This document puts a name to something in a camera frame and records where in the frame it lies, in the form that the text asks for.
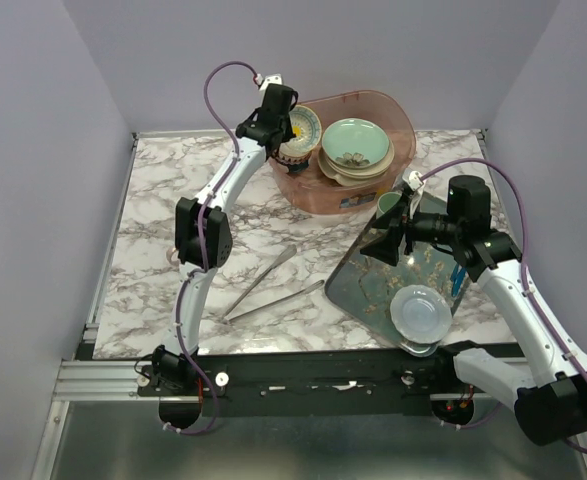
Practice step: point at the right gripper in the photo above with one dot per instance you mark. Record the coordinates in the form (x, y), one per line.
(386, 246)

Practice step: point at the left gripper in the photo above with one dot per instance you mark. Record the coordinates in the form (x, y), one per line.
(286, 132)

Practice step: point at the cream orange-rimmed bowl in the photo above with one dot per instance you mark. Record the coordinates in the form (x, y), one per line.
(295, 149)

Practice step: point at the yellow blue patterned bowl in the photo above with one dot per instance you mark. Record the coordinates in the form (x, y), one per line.
(306, 126)

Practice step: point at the cream divided plate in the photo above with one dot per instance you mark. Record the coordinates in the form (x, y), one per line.
(341, 179)

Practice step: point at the green plate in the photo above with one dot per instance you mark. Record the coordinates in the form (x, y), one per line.
(355, 143)

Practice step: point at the orange patterned bowl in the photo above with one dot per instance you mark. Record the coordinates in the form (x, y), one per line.
(294, 163)

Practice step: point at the colourful striped bowl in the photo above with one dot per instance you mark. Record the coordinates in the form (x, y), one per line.
(298, 170)

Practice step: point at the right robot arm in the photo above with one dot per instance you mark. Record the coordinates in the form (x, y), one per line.
(550, 402)

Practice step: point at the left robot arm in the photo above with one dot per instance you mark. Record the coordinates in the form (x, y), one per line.
(203, 239)

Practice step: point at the pink transparent plastic bin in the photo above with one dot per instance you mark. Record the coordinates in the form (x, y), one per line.
(313, 192)

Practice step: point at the green plastic cup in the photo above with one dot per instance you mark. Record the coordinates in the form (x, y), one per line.
(386, 202)

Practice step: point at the floral blossom tray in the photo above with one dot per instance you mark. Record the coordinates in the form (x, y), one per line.
(364, 287)

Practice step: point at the blue metallic fork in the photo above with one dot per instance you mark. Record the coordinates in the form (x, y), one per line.
(457, 279)

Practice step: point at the light blue saucer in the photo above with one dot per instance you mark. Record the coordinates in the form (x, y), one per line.
(420, 314)

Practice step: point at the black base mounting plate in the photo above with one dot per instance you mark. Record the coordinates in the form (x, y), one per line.
(306, 384)

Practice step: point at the iridescent pink mug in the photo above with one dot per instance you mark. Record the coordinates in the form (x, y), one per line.
(172, 257)

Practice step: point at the metal tongs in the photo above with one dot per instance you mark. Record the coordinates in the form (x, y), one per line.
(267, 289)

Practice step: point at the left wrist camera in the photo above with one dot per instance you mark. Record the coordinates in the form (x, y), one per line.
(263, 82)

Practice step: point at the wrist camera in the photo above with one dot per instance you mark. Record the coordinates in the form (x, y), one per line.
(263, 82)
(414, 185)

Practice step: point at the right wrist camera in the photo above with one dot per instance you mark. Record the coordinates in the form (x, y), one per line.
(414, 185)

